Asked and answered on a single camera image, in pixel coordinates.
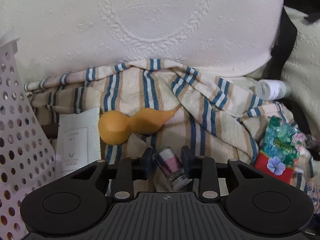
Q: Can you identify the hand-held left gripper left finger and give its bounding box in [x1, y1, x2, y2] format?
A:
[70, 147, 157, 200]

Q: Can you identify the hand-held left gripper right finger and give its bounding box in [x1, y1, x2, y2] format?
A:
[181, 145, 252, 202]

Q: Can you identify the small glass vial pink label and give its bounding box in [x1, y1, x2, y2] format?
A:
[155, 147, 193, 190]

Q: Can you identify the white perforated plastic basket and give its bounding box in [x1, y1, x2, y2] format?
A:
[0, 38, 57, 240]

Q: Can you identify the striped cloth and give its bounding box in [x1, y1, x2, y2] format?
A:
[24, 58, 315, 193]

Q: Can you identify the orange gourd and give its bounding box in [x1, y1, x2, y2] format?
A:
[98, 104, 179, 145]

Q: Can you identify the white paper packet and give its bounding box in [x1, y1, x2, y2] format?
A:
[54, 107, 102, 178]

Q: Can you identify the green red floral packet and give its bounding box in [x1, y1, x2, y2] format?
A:
[254, 116, 307, 180]

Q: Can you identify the white plastic bottle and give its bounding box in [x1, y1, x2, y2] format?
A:
[255, 79, 292, 101]

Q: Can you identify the white embossed pillow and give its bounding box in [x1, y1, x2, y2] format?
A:
[0, 0, 285, 85]

